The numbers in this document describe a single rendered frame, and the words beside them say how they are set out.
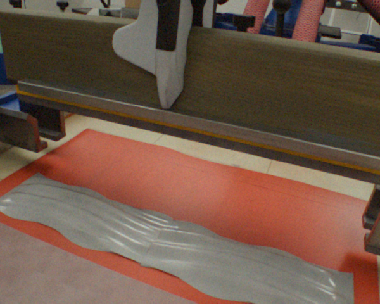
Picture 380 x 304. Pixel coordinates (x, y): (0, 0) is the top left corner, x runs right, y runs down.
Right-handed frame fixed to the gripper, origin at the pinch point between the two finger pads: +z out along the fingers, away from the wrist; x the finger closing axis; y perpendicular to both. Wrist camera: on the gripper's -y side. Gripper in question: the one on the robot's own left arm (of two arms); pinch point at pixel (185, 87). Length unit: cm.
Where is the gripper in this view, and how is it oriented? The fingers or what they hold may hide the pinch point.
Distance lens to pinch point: 29.9
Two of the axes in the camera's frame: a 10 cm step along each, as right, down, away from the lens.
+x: -3.6, 4.2, -8.3
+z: -0.9, 8.7, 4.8
